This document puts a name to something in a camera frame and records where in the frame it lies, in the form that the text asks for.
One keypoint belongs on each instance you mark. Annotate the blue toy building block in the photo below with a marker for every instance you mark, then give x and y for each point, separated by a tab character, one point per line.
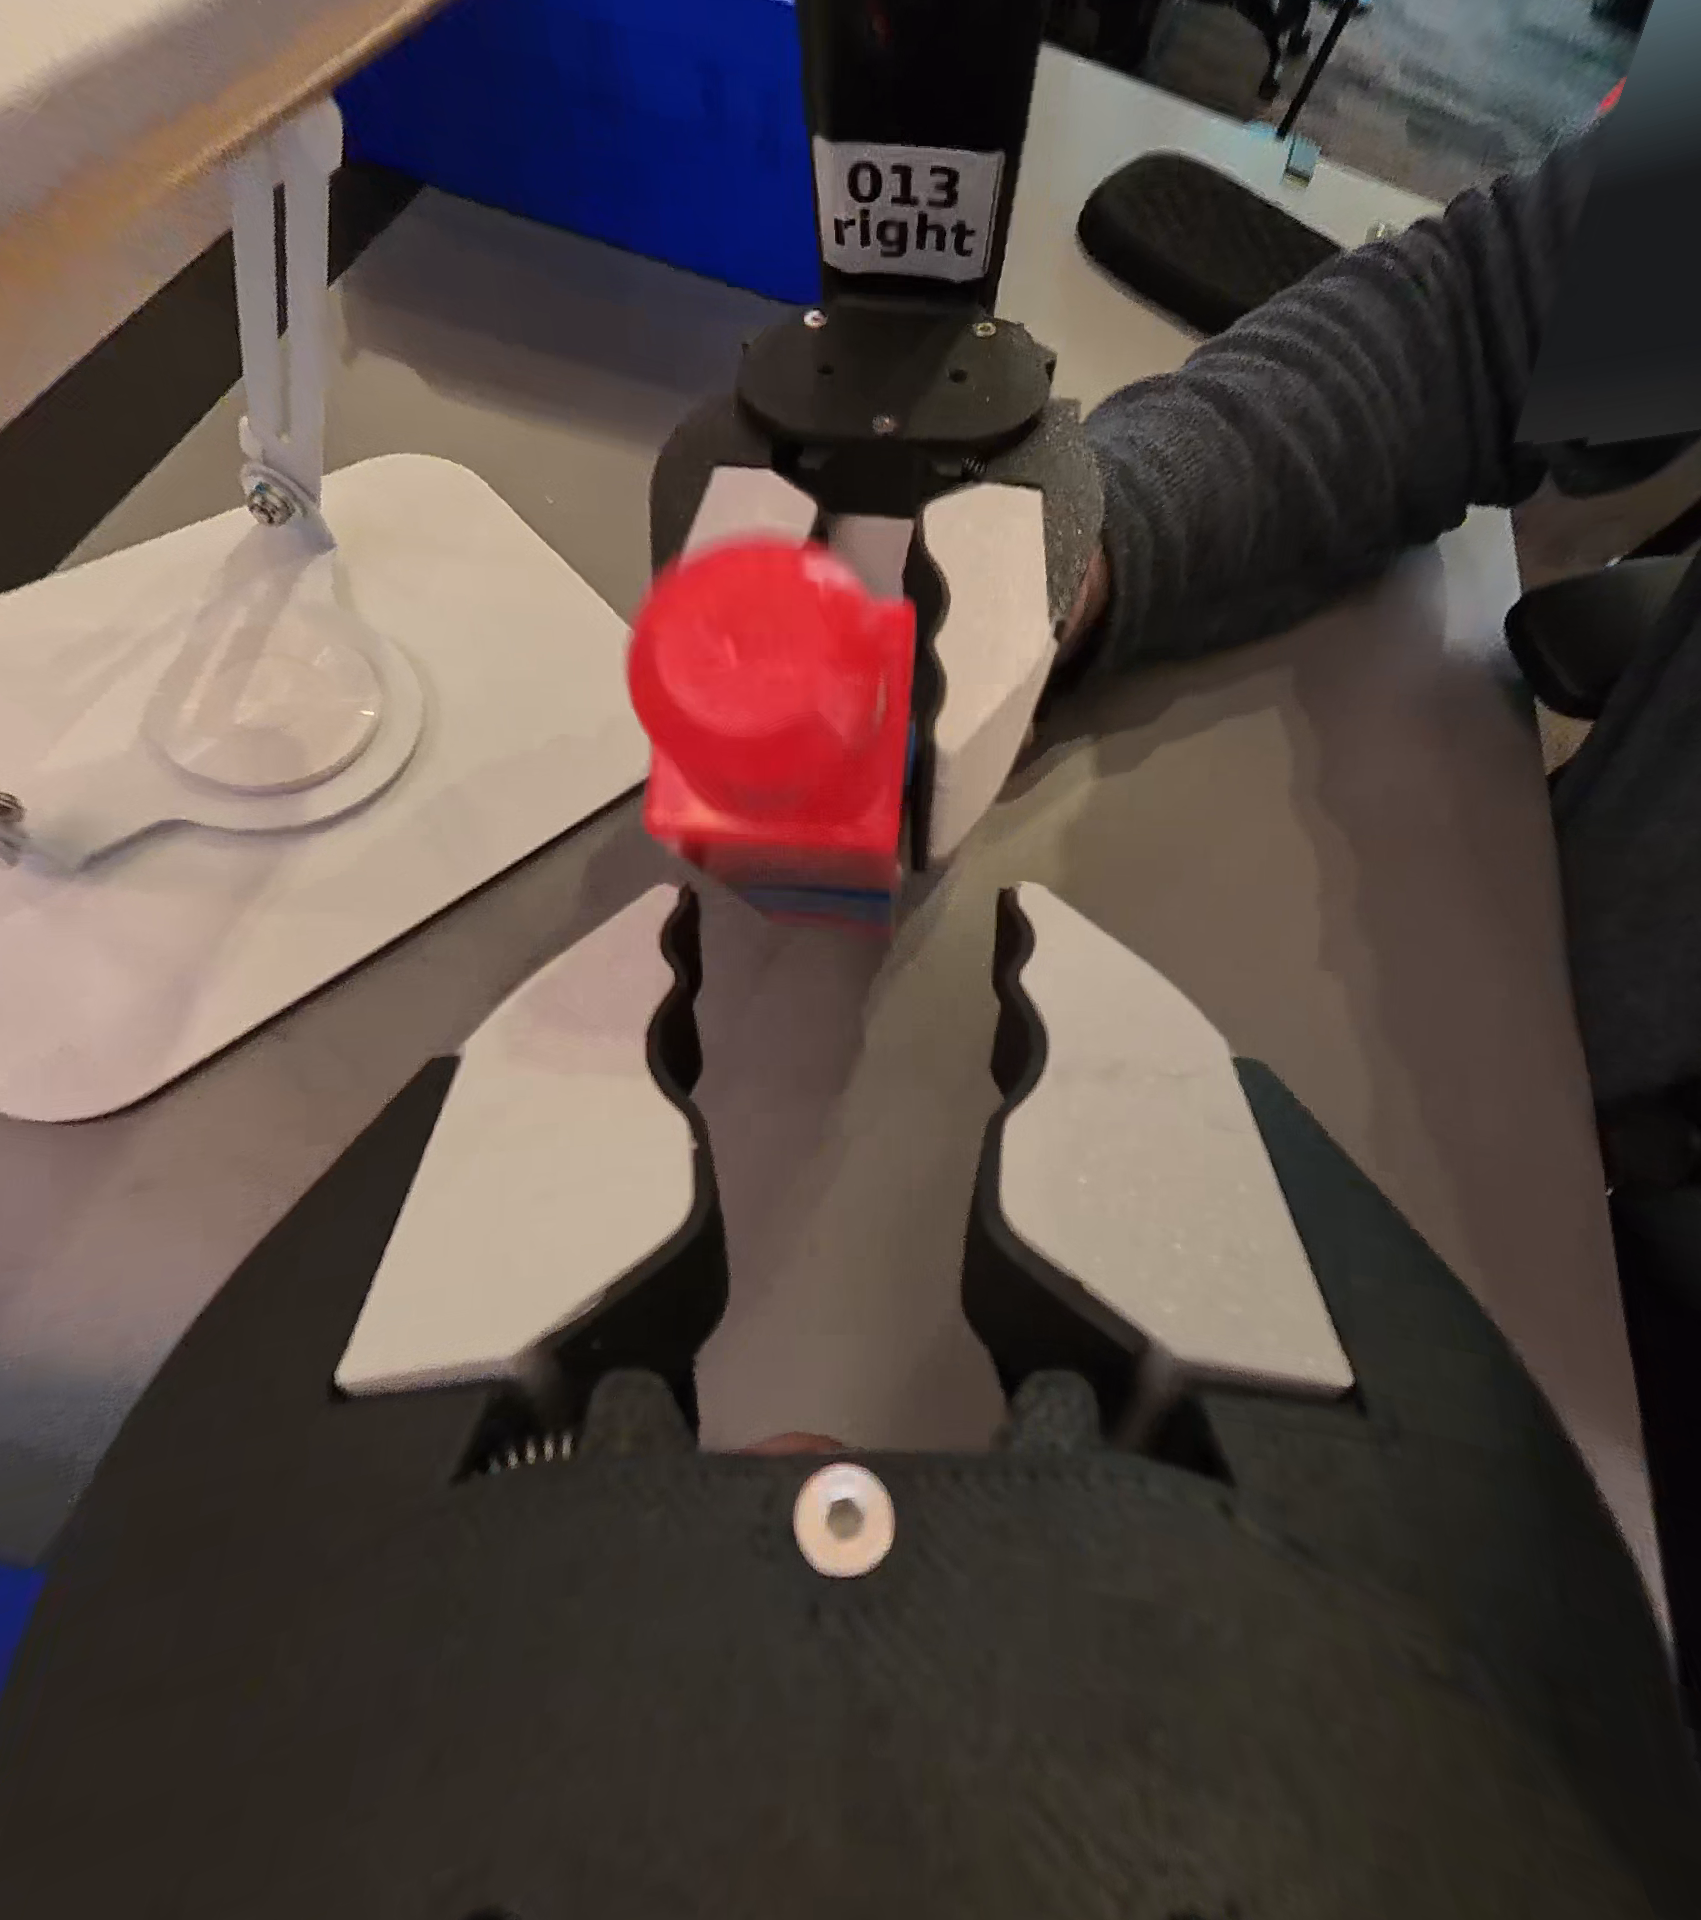
808	895

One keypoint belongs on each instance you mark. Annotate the white document stand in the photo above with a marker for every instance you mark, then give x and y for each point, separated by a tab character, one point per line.
190	871

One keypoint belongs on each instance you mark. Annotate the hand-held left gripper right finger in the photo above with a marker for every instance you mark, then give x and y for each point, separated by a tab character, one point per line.
1165	1201

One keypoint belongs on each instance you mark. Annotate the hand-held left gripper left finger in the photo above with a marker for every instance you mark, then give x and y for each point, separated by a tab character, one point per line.
538	1201

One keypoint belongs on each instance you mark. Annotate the grey desk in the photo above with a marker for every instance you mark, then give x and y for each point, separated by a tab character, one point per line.
1331	871

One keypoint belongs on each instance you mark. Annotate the red toy building block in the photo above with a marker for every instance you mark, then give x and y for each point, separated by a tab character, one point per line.
777	706

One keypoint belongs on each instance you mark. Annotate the black ribbed wrist rest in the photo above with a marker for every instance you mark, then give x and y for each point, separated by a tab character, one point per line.
1211	241

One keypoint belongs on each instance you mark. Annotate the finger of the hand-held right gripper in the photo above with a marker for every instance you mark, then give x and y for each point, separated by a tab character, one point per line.
985	630
748	504

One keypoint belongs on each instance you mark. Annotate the blue plastic bin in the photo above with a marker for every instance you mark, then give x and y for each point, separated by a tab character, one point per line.
611	121

